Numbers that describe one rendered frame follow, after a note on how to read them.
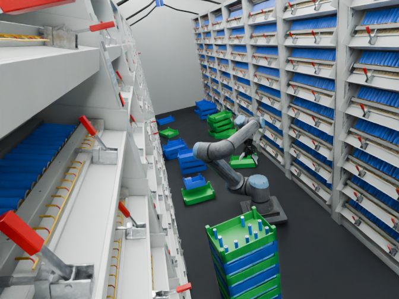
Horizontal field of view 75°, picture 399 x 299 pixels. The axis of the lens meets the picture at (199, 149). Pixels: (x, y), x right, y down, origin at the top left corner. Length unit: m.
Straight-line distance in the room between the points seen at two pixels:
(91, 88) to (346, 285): 1.72
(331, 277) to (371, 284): 0.21
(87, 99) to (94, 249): 0.41
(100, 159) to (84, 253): 0.21
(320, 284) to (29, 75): 1.81
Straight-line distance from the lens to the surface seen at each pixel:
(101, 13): 1.33
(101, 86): 0.63
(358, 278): 1.96
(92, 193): 0.39
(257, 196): 2.11
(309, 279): 1.90
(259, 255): 1.43
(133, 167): 0.69
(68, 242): 0.32
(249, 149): 2.13
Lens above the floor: 1.49
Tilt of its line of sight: 24 degrees down
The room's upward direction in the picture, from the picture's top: 12 degrees counter-clockwise
